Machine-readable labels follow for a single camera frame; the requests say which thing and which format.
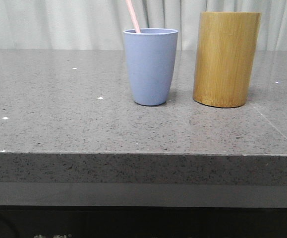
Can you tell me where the blue plastic cup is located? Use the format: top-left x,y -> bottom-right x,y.
123,28 -> 178,106

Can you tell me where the pink chopstick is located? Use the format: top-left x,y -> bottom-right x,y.
125,0 -> 141,33

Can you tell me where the bamboo cylinder holder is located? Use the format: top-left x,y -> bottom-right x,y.
193,12 -> 261,108

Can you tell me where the white curtain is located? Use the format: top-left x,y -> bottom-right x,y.
0,0 -> 287,51

